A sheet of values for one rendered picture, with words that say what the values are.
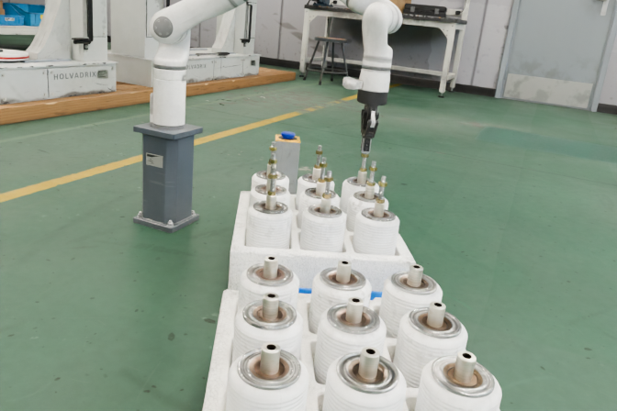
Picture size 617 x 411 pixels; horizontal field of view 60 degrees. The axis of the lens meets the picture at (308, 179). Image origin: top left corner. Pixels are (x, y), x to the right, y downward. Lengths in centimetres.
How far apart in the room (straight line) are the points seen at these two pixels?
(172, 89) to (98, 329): 70
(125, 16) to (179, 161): 246
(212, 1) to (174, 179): 51
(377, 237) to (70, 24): 272
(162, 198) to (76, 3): 206
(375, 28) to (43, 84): 226
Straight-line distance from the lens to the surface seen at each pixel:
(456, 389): 69
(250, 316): 76
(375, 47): 131
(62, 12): 352
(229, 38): 491
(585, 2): 620
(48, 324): 125
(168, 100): 158
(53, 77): 327
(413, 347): 79
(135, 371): 109
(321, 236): 113
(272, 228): 112
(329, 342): 76
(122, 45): 400
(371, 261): 114
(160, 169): 161
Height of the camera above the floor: 65
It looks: 17 degrees down
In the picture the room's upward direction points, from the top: 6 degrees clockwise
